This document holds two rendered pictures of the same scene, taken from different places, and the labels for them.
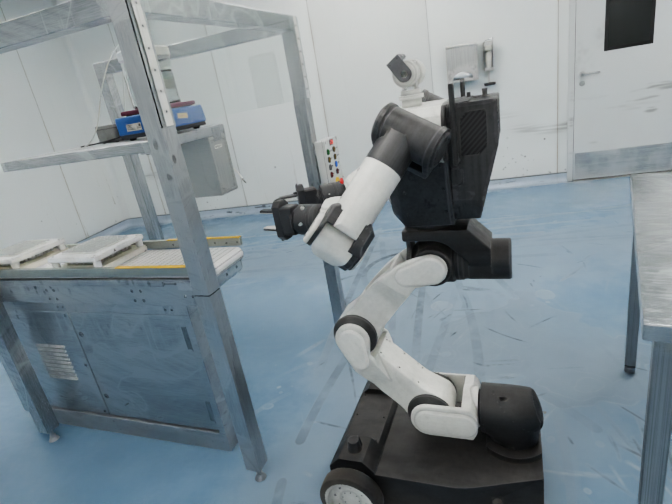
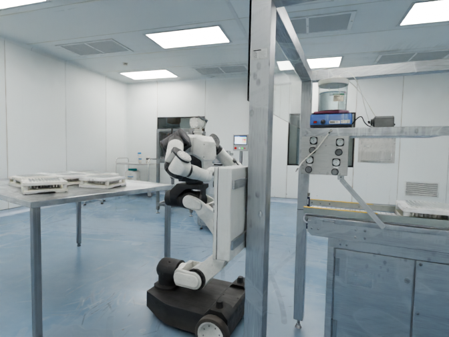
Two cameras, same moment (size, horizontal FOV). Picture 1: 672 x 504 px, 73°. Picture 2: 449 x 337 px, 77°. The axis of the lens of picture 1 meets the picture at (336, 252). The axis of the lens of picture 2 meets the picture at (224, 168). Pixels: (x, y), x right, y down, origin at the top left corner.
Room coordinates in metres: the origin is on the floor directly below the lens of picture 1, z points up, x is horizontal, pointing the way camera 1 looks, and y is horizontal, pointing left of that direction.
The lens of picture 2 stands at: (3.07, -0.06, 1.12)
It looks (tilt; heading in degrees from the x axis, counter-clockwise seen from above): 3 degrees down; 180
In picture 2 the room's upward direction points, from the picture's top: 1 degrees clockwise
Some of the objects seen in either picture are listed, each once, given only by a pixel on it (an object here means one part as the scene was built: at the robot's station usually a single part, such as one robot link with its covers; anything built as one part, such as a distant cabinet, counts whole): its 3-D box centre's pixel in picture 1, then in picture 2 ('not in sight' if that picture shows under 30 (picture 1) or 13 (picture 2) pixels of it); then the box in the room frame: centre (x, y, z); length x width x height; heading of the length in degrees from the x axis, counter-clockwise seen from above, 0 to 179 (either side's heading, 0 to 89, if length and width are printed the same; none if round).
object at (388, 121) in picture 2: (115, 132); (381, 122); (1.67, 0.69, 1.28); 0.12 x 0.07 x 0.06; 67
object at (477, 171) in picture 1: (440, 155); (190, 155); (1.18, -0.31, 1.09); 0.34 x 0.30 x 0.36; 157
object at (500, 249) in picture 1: (458, 249); (186, 194); (1.17, -0.34, 0.82); 0.28 x 0.13 x 0.18; 67
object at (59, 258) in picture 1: (96, 248); (427, 207); (1.71, 0.92, 0.87); 0.25 x 0.24 x 0.02; 67
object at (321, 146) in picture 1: (329, 165); (234, 209); (2.23, -0.04, 0.94); 0.17 x 0.06 x 0.26; 157
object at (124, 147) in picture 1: (116, 148); (368, 134); (1.59, 0.67, 1.22); 0.62 x 0.38 x 0.04; 67
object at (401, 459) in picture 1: (439, 423); (197, 288); (1.21, -0.24, 0.19); 0.64 x 0.52 x 0.33; 67
